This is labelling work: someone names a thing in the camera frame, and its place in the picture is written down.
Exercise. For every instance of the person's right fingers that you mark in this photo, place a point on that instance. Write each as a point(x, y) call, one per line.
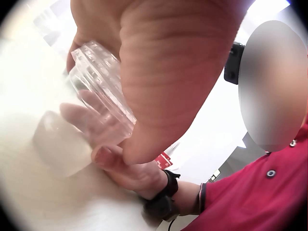
point(91, 115)

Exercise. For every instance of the clear plastic container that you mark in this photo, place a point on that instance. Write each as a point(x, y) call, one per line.
point(101, 89)

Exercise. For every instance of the person's left fingers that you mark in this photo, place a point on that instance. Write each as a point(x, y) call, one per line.
point(73, 51)

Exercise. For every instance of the person's right hand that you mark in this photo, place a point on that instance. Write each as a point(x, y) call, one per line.
point(134, 173)

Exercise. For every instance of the person's left hand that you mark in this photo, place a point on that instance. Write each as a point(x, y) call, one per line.
point(168, 60)

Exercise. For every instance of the red packet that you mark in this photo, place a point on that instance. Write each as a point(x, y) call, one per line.
point(164, 162)

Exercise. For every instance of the person's right thumb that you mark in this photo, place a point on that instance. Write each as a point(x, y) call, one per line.
point(108, 156)

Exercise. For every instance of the person's left thumb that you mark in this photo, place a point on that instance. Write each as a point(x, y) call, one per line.
point(163, 101)

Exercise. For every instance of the black wrist band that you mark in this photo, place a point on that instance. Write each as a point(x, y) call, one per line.
point(163, 195)

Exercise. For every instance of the person's body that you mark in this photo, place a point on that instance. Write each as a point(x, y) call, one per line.
point(252, 204)

